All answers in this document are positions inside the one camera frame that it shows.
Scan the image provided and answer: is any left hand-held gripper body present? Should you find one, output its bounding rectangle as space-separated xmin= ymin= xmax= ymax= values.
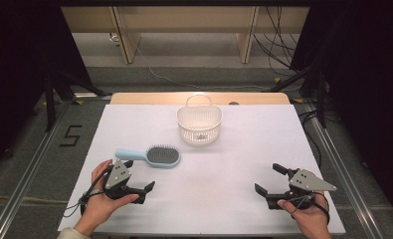
xmin=102 ymin=159 xmax=147 ymax=204

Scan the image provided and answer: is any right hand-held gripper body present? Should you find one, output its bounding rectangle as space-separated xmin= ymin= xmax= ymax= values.
xmin=266 ymin=168 xmax=337 ymax=211

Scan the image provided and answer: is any blue hairbrush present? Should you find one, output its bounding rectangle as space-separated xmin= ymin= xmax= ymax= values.
xmin=114 ymin=143 xmax=182 ymax=169

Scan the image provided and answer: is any white plastic basket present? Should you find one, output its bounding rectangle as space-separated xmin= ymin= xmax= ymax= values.
xmin=176 ymin=94 xmax=224 ymax=146

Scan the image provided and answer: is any person's left hand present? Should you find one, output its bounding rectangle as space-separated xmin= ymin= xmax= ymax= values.
xmin=74 ymin=158 xmax=140 ymax=237

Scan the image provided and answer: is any person's right hand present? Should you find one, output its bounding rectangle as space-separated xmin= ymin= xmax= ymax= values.
xmin=277 ymin=191 xmax=332 ymax=239

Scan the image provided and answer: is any white table sheet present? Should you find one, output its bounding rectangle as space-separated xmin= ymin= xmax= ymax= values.
xmin=58 ymin=104 xmax=346 ymax=235

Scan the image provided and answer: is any wooden table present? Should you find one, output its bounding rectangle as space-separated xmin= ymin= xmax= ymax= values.
xmin=109 ymin=92 xmax=292 ymax=106

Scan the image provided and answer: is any black metal stand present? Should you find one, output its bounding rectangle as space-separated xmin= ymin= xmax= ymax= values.
xmin=269 ymin=64 xmax=328 ymax=129
xmin=44 ymin=70 xmax=112 ymax=133

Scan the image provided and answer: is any black curtain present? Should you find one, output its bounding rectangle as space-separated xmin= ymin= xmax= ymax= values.
xmin=289 ymin=0 xmax=393 ymax=227
xmin=0 ymin=0 xmax=93 ymax=173

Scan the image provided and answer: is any beige wooden desk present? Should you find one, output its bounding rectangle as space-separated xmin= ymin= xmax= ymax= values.
xmin=61 ymin=5 xmax=310 ymax=65

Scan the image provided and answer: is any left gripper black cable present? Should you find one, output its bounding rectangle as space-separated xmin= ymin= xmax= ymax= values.
xmin=63 ymin=165 xmax=113 ymax=218

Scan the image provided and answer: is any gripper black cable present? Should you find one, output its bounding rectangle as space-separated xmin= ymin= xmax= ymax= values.
xmin=63 ymin=165 xmax=113 ymax=218
xmin=291 ymin=192 xmax=331 ymax=224

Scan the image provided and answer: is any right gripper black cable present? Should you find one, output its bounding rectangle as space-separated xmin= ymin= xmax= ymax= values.
xmin=291 ymin=192 xmax=331 ymax=224

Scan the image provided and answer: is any aluminium floor rail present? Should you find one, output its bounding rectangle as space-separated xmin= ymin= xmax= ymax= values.
xmin=302 ymin=103 xmax=384 ymax=239
xmin=0 ymin=99 xmax=73 ymax=239

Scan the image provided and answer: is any bundle of black cables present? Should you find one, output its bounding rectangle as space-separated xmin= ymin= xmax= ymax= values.
xmin=253 ymin=5 xmax=300 ymax=77

